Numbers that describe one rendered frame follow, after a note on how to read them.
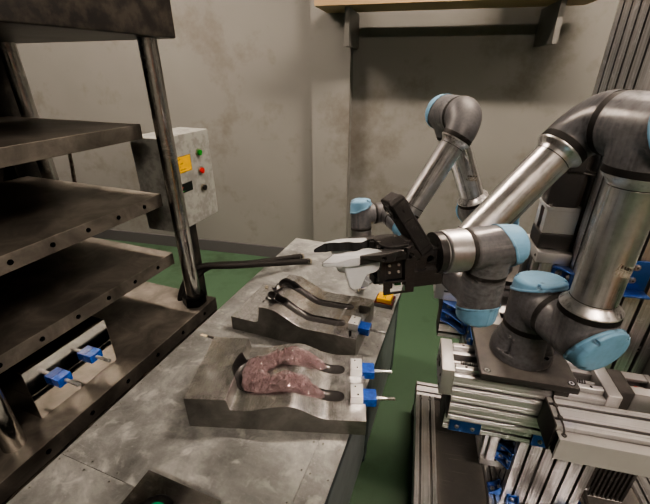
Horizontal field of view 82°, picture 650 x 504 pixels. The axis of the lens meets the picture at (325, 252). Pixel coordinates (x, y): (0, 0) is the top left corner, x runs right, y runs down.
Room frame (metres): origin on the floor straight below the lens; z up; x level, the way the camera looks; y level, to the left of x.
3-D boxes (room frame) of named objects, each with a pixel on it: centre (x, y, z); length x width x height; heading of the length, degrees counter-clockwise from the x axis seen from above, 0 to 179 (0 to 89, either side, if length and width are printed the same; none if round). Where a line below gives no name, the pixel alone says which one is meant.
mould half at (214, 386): (0.85, 0.13, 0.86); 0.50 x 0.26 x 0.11; 87
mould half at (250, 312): (1.22, 0.08, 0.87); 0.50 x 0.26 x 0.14; 69
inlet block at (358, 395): (0.79, -0.14, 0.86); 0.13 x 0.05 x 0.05; 87
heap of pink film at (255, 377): (0.86, 0.13, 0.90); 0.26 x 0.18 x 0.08; 87
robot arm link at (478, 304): (0.61, -0.29, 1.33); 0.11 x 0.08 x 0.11; 12
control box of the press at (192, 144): (1.67, 0.66, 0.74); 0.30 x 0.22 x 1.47; 159
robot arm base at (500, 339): (0.78, -0.52, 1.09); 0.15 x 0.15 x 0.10
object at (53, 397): (0.99, 1.02, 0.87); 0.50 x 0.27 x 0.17; 69
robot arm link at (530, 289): (0.78, -0.52, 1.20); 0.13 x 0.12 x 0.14; 12
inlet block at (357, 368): (0.90, -0.15, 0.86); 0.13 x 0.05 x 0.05; 87
